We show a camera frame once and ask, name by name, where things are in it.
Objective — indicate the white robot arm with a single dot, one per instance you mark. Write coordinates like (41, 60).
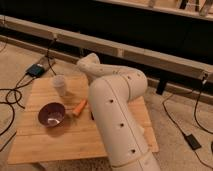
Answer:
(111, 87)

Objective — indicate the orange carrot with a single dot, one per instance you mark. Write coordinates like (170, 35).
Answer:
(78, 109)

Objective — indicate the clear plastic cup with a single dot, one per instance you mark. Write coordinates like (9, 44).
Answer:
(59, 84)

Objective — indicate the wooden table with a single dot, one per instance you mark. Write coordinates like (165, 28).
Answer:
(75, 137)

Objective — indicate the dark purple bowl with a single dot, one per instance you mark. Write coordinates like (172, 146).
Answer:
(52, 114)

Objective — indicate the black power adapter left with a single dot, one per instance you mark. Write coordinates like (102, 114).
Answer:
(35, 71)

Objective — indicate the black power adapter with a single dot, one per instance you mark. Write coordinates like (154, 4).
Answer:
(192, 142)
(35, 71)

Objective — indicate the black power adapter right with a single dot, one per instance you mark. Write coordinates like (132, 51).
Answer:
(192, 142)

